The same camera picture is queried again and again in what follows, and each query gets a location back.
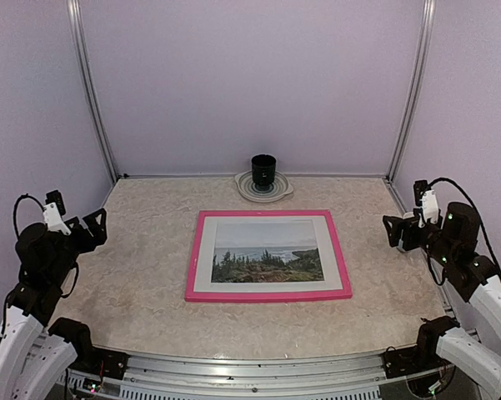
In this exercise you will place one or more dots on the striped ceramic plate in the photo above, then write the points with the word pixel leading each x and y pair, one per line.
pixel 280 188

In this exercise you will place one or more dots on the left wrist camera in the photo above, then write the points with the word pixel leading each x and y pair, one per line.
pixel 53 212

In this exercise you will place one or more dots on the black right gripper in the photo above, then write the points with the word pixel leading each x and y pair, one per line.
pixel 399 224

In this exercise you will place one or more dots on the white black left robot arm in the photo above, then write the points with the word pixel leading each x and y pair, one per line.
pixel 36 349

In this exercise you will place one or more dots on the left aluminium corner post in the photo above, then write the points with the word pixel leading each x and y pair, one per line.
pixel 81 48

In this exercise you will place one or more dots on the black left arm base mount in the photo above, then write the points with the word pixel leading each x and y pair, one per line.
pixel 108 363

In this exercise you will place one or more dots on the dark green cup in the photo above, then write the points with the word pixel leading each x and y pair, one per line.
pixel 263 169

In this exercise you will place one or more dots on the aluminium front rail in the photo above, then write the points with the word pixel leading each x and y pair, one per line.
pixel 354 376

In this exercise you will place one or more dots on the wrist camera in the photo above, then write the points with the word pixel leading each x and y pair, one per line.
pixel 426 204
pixel 53 212

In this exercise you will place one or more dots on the pink wooden picture frame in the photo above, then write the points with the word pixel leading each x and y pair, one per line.
pixel 191 275

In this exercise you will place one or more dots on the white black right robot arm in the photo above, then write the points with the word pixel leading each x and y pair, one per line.
pixel 451 242

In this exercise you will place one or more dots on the aluminium corner post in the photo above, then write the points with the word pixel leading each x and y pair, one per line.
pixel 414 89
pixel 81 48

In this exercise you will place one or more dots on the right aluminium corner post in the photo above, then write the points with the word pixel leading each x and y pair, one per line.
pixel 414 89

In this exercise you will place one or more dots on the landscape photo print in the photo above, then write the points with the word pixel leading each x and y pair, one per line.
pixel 266 252

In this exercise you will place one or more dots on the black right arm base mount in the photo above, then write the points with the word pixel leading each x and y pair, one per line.
pixel 407 361

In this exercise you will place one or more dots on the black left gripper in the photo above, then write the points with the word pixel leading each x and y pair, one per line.
pixel 90 243

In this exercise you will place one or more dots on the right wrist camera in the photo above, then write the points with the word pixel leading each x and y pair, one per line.
pixel 426 204

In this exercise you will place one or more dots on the white mat board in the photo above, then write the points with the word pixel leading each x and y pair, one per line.
pixel 204 258

